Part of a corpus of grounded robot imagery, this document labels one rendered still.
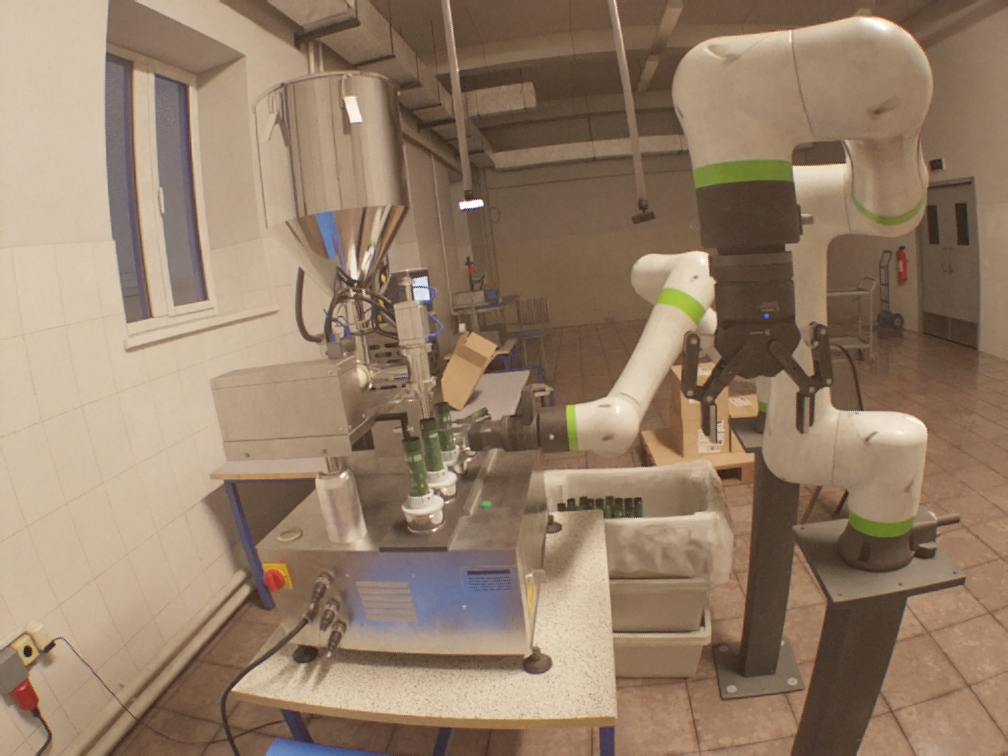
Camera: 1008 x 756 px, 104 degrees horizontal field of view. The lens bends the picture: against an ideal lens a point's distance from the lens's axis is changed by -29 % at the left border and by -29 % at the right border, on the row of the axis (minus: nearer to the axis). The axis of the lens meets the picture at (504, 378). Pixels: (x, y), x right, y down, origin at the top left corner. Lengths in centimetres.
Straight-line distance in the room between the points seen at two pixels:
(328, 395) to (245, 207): 267
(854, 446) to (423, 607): 76
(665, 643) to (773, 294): 156
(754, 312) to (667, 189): 1092
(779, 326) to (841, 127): 18
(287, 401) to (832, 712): 118
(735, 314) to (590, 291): 1070
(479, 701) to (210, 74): 364
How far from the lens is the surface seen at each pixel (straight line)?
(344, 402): 90
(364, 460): 129
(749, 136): 48
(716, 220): 48
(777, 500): 169
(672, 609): 188
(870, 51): 47
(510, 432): 108
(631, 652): 200
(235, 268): 352
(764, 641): 199
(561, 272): 1115
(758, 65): 48
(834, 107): 47
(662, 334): 124
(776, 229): 48
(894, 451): 93
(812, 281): 90
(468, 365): 271
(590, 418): 106
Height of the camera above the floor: 146
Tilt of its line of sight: 12 degrees down
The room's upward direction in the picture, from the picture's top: 7 degrees counter-clockwise
